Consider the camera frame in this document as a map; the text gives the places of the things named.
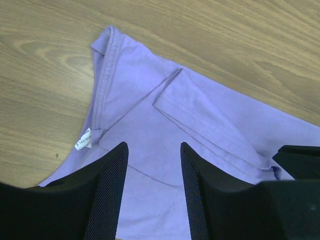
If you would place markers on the purple t shirt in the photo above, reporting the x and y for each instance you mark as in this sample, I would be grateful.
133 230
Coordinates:
154 104

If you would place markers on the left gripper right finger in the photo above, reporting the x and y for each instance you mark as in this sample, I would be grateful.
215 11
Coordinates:
222 207

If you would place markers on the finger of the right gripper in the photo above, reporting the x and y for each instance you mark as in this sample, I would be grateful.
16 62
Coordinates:
301 162

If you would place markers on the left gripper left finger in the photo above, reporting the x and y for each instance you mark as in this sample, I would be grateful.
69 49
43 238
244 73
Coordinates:
84 205

